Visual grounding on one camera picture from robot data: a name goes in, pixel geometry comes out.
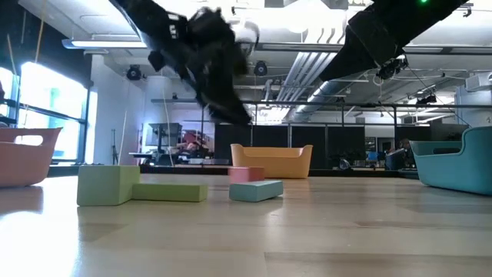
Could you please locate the black round bin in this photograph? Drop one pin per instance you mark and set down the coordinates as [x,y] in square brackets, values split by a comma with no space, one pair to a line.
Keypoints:
[396,159]

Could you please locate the black monitor on stand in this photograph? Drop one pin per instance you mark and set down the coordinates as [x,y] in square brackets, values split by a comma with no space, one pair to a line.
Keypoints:
[165,132]

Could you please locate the yellow plastic bin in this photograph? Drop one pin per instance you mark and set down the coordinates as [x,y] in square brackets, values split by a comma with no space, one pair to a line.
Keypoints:
[276,161]

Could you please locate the long ceiling light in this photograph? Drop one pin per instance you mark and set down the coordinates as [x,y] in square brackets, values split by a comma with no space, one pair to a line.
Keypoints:
[104,44]

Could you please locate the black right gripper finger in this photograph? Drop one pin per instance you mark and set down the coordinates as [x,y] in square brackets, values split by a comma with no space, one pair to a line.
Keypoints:
[346,63]

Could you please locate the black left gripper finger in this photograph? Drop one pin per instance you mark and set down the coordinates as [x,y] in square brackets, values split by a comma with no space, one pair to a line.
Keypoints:
[227,109]

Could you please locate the teal block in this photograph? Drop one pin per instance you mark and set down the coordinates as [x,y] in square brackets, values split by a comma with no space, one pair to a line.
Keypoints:
[255,191]

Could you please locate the black aluminium table frame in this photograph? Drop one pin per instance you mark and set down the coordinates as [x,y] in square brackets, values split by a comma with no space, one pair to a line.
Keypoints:
[72,170]

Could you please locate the large red block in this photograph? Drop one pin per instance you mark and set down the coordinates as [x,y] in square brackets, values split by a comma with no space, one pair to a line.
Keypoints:
[246,174]

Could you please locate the silver ventilation duct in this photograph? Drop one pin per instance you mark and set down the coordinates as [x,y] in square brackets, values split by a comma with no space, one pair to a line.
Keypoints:
[307,109]

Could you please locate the orange plastic bin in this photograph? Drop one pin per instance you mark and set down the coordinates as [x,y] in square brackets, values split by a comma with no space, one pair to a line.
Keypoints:
[23,165]

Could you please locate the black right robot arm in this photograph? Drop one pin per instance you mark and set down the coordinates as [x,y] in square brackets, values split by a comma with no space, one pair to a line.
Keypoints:
[430,15]

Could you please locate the green block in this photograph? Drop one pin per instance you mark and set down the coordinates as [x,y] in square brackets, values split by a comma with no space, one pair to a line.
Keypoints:
[100,186]
[173,192]

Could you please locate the black partition wall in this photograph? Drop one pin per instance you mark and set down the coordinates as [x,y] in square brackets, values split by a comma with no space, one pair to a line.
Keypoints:
[276,134]

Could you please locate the black pipe frame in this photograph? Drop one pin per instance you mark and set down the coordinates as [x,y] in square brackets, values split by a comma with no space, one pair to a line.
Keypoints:
[307,103]

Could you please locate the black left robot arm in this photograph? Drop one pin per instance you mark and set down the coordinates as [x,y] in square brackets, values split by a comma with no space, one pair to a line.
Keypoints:
[142,19]

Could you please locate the black ceiling spotlight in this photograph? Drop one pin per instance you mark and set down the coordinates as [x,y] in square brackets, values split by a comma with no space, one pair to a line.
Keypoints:
[426,99]
[260,68]
[133,72]
[392,68]

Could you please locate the teal plastic bin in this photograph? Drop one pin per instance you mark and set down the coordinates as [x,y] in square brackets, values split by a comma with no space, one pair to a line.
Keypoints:
[457,173]

